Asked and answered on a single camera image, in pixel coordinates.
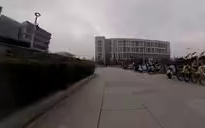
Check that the grey stone kerb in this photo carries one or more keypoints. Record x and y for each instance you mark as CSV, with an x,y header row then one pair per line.
x,y
50,103

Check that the grey concrete slab pavement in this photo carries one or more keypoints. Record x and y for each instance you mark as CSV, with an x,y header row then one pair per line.
x,y
130,100

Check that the tall lamp pole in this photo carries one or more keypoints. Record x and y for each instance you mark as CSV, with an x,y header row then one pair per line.
x,y
34,28

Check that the large grey glass-fronted building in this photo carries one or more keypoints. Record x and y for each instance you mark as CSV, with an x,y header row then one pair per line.
x,y
133,50

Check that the dark trimmed hedge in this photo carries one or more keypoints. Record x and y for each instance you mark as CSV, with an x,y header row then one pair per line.
x,y
33,80

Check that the row of parked bicycles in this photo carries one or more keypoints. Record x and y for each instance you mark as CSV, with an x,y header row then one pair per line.
x,y
186,70

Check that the grey multi-storey building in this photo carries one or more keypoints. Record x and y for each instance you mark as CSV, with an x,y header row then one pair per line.
x,y
16,31

